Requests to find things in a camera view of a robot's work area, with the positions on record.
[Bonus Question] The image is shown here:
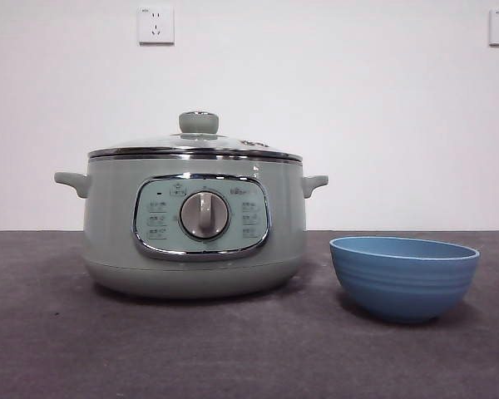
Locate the glass lid with green knob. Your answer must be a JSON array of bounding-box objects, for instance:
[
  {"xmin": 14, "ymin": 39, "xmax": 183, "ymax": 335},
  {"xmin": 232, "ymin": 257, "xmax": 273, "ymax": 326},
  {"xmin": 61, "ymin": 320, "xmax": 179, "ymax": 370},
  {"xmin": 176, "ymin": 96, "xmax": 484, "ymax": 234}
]
[{"xmin": 86, "ymin": 111, "xmax": 304, "ymax": 161}]

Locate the pale green electric steamer pot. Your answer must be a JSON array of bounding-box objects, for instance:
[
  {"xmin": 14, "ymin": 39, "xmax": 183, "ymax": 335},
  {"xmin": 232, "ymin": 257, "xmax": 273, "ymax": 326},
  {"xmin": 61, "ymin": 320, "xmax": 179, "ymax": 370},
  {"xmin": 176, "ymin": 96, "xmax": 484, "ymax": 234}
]
[{"xmin": 53, "ymin": 159, "xmax": 329, "ymax": 299}]

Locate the blue ribbed bowl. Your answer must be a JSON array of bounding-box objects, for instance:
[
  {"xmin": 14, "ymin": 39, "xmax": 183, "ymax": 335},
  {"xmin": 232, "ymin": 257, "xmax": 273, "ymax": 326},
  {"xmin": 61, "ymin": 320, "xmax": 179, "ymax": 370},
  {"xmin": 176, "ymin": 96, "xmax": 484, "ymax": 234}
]
[{"xmin": 329, "ymin": 235, "xmax": 481, "ymax": 325}]

